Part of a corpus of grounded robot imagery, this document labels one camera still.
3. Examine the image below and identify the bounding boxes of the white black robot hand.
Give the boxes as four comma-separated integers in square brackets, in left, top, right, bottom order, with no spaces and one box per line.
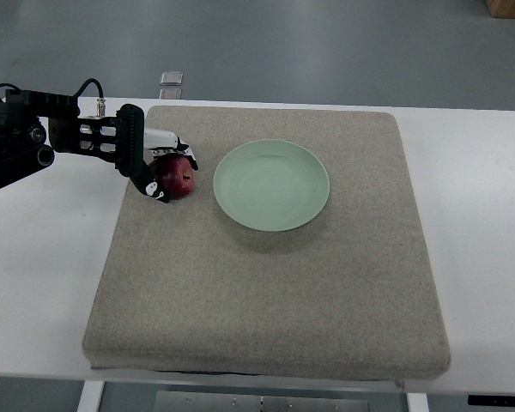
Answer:
[116,104,198,203]

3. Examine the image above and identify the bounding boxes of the red apple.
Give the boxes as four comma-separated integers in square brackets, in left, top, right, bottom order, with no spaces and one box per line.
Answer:
[149,154,194,200]

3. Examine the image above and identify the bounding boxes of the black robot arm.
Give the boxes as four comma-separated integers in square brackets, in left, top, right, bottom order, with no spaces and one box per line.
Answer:
[0,78,105,189]

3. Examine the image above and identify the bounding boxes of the lower floor metal plate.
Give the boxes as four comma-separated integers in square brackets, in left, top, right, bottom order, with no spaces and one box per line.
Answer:
[159,88,182,100]

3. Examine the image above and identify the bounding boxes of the light green plate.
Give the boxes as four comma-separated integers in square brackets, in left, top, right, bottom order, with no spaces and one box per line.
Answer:
[213,139,330,232]

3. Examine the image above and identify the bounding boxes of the grey fabric cushion mat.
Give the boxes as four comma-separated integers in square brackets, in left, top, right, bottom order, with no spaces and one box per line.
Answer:
[82,106,451,380]

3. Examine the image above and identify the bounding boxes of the cardboard box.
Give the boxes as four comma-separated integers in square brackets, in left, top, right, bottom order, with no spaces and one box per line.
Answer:
[486,0,515,19]

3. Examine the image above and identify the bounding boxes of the black table control panel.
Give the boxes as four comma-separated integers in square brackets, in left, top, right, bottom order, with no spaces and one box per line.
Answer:
[468,395,515,408]

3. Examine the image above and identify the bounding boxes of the metal table base plate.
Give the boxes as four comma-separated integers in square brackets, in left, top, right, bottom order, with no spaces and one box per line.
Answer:
[154,391,370,412]

